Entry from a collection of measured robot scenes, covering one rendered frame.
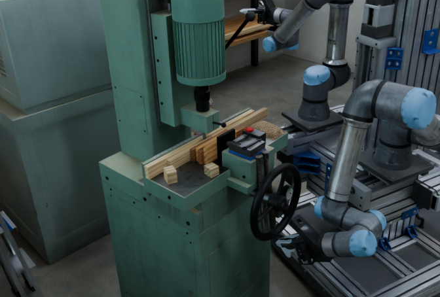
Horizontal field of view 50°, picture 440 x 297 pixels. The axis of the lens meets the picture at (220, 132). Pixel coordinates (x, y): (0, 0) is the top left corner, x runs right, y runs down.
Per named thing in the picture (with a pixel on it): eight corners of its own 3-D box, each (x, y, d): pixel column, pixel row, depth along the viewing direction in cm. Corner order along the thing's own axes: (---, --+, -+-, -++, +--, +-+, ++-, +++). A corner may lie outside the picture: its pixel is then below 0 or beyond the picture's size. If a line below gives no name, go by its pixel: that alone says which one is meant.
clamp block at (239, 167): (250, 186, 166) (250, 163, 162) (220, 173, 174) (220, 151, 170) (275, 168, 176) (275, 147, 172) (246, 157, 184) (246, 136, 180)
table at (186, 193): (205, 224, 153) (205, 209, 150) (143, 190, 171) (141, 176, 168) (308, 152, 193) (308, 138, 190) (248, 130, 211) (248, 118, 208)
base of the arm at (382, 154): (391, 147, 198) (395, 125, 193) (420, 163, 186) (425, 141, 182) (363, 156, 192) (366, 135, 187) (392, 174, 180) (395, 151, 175)
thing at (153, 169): (148, 179, 166) (147, 167, 164) (145, 177, 167) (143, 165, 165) (254, 120, 206) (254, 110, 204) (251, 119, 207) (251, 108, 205)
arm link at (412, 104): (422, 116, 183) (380, 74, 139) (463, 127, 174) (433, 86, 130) (411, 145, 183) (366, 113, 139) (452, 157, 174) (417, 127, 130)
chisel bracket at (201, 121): (207, 138, 175) (206, 117, 171) (181, 127, 183) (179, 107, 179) (220, 131, 179) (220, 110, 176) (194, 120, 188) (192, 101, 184)
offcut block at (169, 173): (173, 176, 168) (172, 165, 166) (177, 182, 164) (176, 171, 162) (164, 178, 167) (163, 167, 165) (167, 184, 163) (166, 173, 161)
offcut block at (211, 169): (211, 178, 166) (211, 169, 165) (203, 173, 169) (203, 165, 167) (219, 174, 168) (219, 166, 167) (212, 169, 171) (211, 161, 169)
